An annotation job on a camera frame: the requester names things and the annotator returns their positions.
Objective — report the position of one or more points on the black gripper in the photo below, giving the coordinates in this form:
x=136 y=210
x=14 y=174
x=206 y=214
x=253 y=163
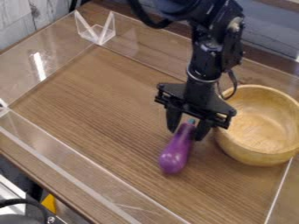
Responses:
x=206 y=106

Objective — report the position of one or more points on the purple toy eggplant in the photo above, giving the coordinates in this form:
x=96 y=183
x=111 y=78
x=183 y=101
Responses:
x=174 y=156

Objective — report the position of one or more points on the brown wooden bowl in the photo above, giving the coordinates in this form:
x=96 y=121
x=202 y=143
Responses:
x=262 y=137

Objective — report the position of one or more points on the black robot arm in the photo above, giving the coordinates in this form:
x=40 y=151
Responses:
x=217 y=22

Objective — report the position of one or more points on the clear acrylic enclosure wall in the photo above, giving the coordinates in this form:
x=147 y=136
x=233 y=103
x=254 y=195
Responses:
x=83 y=130

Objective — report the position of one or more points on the clear acrylic corner bracket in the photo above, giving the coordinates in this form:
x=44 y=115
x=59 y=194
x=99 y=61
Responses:
x=98 y=34

